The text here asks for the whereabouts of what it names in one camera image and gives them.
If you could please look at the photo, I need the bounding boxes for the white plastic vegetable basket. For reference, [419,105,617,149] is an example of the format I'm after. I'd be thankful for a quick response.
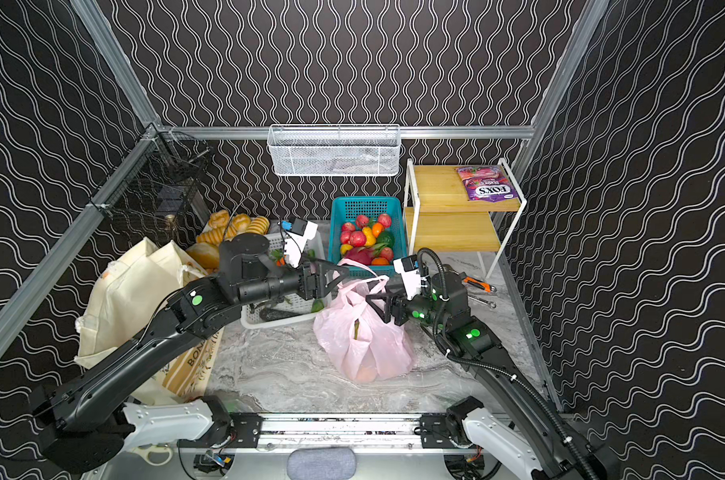
[240,230,330,329]

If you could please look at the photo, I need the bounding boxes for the pink plastic grocery bag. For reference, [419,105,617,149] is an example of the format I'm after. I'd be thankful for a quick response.
[314,260,415,383]

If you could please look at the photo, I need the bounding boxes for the cream canvas tote bag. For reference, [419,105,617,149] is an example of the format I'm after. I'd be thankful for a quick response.
[73,236,226,403]

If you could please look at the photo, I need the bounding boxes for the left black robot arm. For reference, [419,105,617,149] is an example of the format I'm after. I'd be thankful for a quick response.
[30,233,350,474]

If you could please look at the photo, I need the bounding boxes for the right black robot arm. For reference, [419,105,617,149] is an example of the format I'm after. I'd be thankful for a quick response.
[365,248,620,479]

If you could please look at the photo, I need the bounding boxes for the pink dragon fruit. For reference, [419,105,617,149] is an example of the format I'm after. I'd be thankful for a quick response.
[344,247,376,266]

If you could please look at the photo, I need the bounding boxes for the red apple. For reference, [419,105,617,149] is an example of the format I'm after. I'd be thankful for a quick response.
[348,230,367,247]

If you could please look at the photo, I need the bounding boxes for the yellow pepper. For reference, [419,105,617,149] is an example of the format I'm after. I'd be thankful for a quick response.
[362,226,376,247]

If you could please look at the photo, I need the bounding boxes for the teal plastic fruit basket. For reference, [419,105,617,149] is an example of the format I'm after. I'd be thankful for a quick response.
[328,196,407,276]

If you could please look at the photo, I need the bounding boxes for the orange fruit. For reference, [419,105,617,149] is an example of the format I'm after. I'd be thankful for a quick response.
[371,222,385,238]

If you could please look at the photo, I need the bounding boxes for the green round fruit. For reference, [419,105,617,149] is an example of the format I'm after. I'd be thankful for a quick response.
[376,230,395,248]

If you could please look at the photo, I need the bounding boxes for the striped long bread front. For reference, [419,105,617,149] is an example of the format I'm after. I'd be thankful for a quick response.
[246,216,270,235]

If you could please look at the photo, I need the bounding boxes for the striped long bread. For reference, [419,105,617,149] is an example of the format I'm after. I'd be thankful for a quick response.
[246,216,270,235]
[196,225,238,245]

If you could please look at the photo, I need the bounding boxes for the bun back right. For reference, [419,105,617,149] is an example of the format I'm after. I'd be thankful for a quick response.
[230,213,252,234]

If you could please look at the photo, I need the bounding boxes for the silver open-end wrench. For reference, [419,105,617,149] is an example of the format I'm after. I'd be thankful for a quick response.
[468,296,497,309]

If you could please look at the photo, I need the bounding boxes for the striped long bread back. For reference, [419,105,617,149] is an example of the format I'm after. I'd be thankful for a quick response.
[196,225,238,245]

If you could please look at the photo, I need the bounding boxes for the twisted bun back left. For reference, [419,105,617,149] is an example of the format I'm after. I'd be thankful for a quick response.
[208,210,230,229]

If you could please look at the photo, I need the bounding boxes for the white wooden two-tier shelf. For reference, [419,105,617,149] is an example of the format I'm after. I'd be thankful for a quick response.
[403,158,527,279]

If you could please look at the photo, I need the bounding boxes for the purple Fox's candy bag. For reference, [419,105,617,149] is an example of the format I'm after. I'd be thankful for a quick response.
[455,165,517,203]

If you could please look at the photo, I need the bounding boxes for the grey foam pad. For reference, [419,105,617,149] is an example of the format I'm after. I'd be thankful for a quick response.
[286,447,358,480]

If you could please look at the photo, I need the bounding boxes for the adjustable wrench orange handle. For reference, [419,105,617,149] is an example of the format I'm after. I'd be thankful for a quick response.
[463,276,497,294]

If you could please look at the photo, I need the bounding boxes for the metal base rail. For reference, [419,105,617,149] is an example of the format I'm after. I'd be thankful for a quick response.
[180,412,471,453]

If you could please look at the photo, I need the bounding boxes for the white wire wall basket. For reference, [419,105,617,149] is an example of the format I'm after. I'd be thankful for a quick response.
[268,124,401,177]

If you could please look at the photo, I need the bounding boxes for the black wire wall basket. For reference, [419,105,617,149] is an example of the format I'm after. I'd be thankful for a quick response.
[94,132,212,245]

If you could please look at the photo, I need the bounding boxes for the cream handled scissors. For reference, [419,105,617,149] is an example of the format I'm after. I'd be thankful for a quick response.
[130,445,174,467]

